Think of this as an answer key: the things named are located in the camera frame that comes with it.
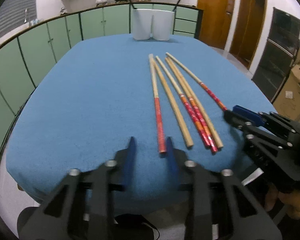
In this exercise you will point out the bamboo chopstick red striped handle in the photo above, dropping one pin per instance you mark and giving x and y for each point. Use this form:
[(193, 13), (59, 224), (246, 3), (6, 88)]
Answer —
[(199, 81)]

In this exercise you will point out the white holder cup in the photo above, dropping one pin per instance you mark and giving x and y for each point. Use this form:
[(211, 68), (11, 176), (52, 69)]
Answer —
[(142, 23), (162, 24)]

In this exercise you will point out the bamboo chopstick red orange handle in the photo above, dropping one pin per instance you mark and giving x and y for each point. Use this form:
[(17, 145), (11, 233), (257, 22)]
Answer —
[(187, 103)]

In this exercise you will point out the white cooking pot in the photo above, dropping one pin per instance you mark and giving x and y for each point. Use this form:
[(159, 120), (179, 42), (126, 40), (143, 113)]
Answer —
[(101, 2)]

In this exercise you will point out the white holder cup right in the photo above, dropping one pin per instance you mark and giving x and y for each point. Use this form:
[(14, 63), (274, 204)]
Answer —
[(162, 24)]

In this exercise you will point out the white holder cup left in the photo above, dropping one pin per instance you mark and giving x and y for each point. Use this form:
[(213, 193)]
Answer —
[(142, 23)]

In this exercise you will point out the chrome sink faucet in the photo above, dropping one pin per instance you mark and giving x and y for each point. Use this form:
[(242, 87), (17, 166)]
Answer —
[(27, 12)]

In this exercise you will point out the grey window blind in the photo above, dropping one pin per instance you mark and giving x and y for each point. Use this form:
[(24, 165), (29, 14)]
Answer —
[(12, 14)]

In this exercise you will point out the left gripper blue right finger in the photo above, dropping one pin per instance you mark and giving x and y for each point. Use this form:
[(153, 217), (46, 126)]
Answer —
[(171, 160)]

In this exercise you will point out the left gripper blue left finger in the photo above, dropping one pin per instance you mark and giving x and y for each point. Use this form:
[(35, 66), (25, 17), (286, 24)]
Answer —
[(128, 165)]

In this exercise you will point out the green lower kitchen cabinets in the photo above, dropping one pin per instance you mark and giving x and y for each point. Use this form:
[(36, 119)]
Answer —
[(26, 59)]

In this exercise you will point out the black glass cabinet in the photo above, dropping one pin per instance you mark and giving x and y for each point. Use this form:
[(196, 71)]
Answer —
[(280, 52)]

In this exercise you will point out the blue table cloth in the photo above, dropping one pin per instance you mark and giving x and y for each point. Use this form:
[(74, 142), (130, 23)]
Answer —
[(96, 98)]

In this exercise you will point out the wooden door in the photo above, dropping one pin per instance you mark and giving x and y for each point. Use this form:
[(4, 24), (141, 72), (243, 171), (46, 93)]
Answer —
[(216, 20)]

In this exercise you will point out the bamboo chopstick orange patterned handle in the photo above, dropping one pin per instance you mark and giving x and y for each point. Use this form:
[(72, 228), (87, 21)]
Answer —
[(194, 105)]

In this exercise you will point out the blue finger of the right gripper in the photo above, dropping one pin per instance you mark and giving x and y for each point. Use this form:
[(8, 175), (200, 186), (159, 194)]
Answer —
[(250, 116), (233, 119)]

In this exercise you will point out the open wooden doorway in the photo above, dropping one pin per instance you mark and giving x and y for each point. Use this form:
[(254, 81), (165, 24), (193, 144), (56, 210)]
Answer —
[(248, 30)]

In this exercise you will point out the cardboard box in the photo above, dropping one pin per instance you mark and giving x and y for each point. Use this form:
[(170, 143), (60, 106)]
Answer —
[(287, 102)]

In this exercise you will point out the long plain bamboo chopstick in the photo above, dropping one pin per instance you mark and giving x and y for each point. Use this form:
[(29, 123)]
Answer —
[(209, 123)]

